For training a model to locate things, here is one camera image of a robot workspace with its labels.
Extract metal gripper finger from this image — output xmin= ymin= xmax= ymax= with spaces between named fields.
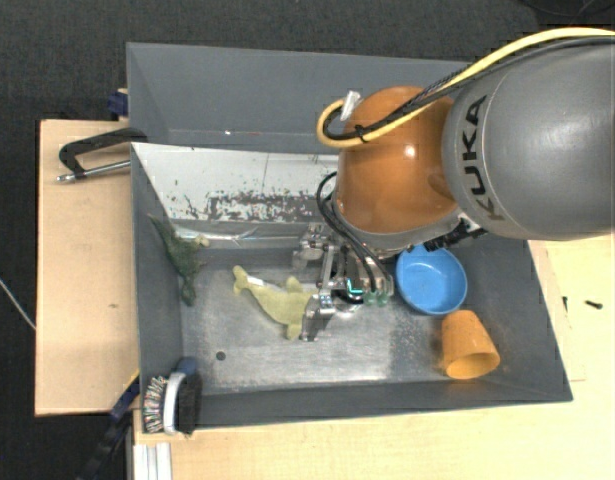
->
xmin=291 ymin=222 xmax=334 ymax=270
xmin=300 ymin=293 xmax=337 ymax=343

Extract yellow-green plush toy animal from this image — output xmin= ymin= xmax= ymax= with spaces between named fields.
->
xmin=231 ymin=265 xmax=318 ymax=342

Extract grey metal bin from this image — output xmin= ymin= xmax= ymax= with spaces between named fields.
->
xmin=125 ymin=41 xmax=574 ymax=428

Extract blue bowl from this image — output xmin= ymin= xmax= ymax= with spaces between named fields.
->
xmin=395 ymin=245 xmax=469 ymax=317

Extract green toy dinosaur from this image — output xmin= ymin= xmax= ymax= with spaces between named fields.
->
xmin=146 ymin=212 xmax=212 ymax=308

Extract orange cup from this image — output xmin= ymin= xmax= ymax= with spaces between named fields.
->
xmin=439 ymin=309 xmax=502 ymax=381

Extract white and blue brush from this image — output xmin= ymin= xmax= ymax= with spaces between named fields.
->
xmin=142 ymin=356 xmax=204 ymax=437

